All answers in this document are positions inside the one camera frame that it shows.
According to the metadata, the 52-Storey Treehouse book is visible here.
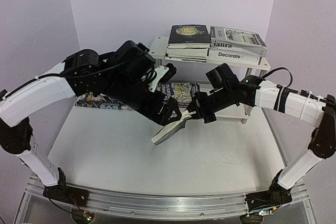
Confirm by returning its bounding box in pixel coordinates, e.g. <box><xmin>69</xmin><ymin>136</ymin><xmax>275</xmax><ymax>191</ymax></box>
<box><xmin>157</xmin><ymin>82</ymin><xmax>200</xmax><ymax>108</ymax></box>

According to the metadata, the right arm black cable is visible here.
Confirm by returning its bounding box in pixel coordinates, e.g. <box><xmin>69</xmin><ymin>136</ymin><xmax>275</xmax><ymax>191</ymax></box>
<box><xmin>258</xmin><ymin>67</ymin><xmax>292</xmax><ymax>88</ymax></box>

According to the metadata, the white two-tier shelf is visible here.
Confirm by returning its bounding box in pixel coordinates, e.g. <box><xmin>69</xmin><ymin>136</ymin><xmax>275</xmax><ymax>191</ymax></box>
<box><xmin>147</xmin><ymin>36</ymin><xmax>271</xmax><ymax>125</ymax></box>

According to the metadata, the dark blue paperback book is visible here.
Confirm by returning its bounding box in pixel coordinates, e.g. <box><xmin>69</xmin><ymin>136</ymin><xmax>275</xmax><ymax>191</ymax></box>
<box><xmin>151</xmin><ymin>110</ymin><xmax>195</xmax><ymax>145</ymax></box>

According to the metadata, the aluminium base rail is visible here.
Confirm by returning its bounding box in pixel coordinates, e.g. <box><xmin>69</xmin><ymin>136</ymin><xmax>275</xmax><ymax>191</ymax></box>
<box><xmin>14</xmin><ymin>174</ymin><xmax>315</xmax><ymax>223</ymax></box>

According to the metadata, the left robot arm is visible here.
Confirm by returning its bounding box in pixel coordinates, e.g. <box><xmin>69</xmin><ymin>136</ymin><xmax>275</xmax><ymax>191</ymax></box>
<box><xmin>1</xmin><ymin>40</ymin><xmax>181</xmax><ymax>207</ymax></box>

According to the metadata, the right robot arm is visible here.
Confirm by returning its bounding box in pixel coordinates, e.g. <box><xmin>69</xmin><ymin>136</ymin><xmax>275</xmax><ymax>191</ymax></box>
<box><xmin>187</xmin><ymin>63</ymin><xmax>335</xmax><ymax>214</ymax></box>

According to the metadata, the black notebook with barcode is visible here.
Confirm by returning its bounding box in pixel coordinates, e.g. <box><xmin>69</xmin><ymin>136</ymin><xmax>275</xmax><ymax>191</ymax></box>
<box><xmin>167</xmin><ymin>25</ymin><xmax>211</xmax><ymax>48</ymax></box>

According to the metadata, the grey photo cover book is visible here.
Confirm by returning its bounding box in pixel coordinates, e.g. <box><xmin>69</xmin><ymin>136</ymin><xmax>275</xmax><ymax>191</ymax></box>
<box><xmin>210</xmin><ymin>26</ymin><xmax>268</xmax><ymax>57</ymax></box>

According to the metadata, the patterned placemat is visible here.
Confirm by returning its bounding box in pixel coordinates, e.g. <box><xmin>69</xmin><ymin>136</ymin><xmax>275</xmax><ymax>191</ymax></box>
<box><xmin>75</xmin><ymin>92</ymin><xmax>133</xmax><ymax>111</ymax></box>

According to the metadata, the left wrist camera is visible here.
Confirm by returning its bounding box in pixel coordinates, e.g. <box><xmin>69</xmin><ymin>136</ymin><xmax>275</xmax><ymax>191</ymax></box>
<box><xmin>149</xmin><ymin>63</ymin><xmax>177</xmax><ymax>92</ymax></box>

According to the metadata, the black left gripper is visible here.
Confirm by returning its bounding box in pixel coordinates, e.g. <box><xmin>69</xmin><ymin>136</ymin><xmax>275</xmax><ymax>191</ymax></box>
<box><xmin>106</xmin><ymin>74</ymin><xmax>185</xmax><ymax>128</ymax></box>

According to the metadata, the brown Decorate book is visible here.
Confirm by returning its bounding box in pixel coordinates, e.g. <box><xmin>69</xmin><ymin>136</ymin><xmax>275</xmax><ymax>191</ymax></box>
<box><xmin>208</xmin><ymin>49</ymin><xmax>261</xmax><ymax>65</ymax></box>

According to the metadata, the blue orange paperback book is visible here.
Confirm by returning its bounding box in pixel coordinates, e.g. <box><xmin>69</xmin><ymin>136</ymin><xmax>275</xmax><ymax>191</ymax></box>
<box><xmin>166</xmin><ymin>48</ymin><xmax>208</xmax><ymax>57</ymax></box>

